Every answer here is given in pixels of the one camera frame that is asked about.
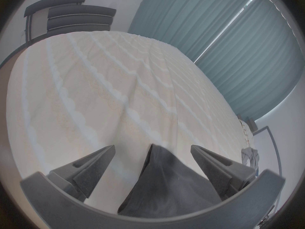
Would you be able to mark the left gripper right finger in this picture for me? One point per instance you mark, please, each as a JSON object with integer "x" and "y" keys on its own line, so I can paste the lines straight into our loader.
{"x": 214, "y": 168}

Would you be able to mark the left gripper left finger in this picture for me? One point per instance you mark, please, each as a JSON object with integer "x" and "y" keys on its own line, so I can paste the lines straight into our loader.
{"x": 93, "y": 168}

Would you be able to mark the pile of clothes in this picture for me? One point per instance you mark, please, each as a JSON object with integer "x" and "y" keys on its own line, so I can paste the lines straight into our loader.
{"x": 247, "y": 155}

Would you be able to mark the bed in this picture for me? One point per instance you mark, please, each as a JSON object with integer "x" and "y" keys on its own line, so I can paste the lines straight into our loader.
{"x": 83, "y": 92}

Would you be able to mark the black garment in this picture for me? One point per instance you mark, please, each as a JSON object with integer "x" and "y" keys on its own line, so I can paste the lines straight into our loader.
{"x": 166, "y": 189}

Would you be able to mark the blue-green curtain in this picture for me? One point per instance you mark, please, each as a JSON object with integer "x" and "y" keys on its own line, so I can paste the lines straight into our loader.
{"x": 185, "y": 20}
{"x": 257, "y": 63}

